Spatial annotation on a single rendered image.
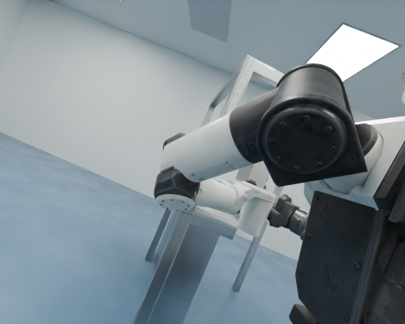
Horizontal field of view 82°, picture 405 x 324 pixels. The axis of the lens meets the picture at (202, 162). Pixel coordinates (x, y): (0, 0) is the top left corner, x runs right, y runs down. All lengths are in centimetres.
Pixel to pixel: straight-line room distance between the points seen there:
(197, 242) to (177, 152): 112
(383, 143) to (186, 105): 456
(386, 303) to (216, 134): 27
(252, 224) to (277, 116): 42
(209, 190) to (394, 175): 33
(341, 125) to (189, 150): 22
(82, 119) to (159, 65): 191
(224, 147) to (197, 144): 5
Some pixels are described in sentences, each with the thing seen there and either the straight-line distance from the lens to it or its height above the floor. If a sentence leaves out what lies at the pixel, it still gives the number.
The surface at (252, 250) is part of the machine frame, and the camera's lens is 262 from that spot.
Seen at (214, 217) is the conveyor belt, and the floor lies 86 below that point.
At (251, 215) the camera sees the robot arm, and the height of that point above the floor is 105.
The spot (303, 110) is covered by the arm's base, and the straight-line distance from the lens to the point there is 25.
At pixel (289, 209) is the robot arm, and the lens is 87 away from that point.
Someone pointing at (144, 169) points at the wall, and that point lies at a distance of 485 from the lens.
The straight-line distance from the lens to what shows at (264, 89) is 127.
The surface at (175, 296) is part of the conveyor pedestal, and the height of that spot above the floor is 30.
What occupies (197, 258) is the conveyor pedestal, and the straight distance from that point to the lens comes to 152.
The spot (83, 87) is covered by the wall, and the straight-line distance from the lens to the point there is 557.
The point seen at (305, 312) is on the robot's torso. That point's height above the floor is 97.
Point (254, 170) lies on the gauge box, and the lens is 129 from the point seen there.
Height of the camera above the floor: 114
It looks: 1 degrees down
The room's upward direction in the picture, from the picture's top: 23 degrees clockwise
